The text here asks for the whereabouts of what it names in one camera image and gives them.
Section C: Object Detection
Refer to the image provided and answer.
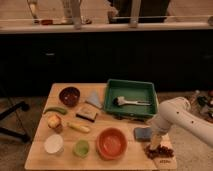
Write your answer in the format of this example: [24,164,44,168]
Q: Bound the white cup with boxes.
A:
[44,134,64,154]

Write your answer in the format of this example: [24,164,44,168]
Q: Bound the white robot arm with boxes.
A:
[150,97,213,150]

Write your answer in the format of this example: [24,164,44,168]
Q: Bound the bunch of dark grapes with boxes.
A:
[144,145,174,159]

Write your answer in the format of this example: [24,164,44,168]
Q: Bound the green pepper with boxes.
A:
[44,107,67,115]

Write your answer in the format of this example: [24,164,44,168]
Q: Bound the grey folded cloth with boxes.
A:
[85,91,102,109]

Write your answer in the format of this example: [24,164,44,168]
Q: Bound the small red dish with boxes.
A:
[41,19,53,25]

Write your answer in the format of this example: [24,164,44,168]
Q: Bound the black chair base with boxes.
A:
[0,101,30,143]

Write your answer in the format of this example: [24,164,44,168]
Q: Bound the blue sponge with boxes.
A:
[134,127,152,142]

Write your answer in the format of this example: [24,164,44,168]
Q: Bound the orange bowl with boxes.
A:
[95,128,127,160]

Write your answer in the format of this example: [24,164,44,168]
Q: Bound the yellow red fruit toy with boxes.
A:
[47,115,63,133]

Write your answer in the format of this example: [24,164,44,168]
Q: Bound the small green cup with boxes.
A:
[73,140,90,158]

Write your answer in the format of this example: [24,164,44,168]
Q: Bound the dark purple bowl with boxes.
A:
[59,87,80,107]

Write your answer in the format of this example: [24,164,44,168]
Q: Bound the green plastic tray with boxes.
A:
[103,79,157,119]

